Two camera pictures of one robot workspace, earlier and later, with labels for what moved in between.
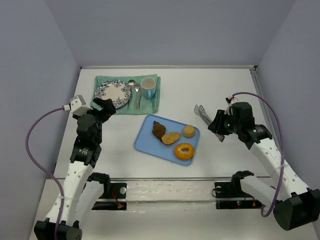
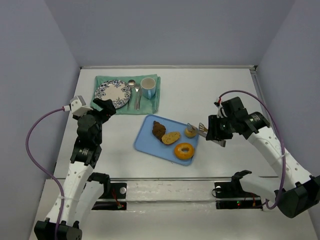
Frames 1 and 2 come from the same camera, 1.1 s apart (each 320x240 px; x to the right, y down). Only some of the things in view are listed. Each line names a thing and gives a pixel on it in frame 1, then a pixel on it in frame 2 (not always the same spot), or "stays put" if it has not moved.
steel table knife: [139, 101] stays put
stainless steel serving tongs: [199, 111] → [202, 130]
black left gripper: [104, 107] stays put
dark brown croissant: [158, 130] stays put
